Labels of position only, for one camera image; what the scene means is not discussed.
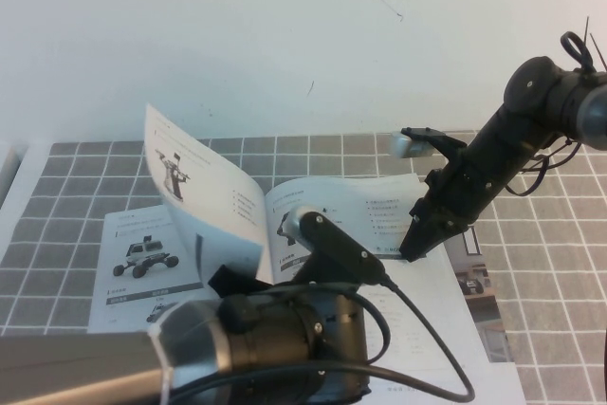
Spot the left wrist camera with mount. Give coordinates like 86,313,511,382
283,205,386,285

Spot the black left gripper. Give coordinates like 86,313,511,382
208,255,355,302

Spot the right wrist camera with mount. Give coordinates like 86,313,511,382
389,126,469,174

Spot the grey checked tablecloth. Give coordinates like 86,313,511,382
0,128,607,405

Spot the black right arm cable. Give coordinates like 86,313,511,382
504,15,607,198

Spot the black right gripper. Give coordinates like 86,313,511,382
399,146,516,263

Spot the white product catalogue book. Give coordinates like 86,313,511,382
86,101,497,405

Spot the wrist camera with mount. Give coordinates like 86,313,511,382
283,205,386,285
389,126,469,174

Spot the white side panel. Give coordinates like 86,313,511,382
0,143,23,207

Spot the white zip tie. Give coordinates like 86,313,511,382
145,322,175,404

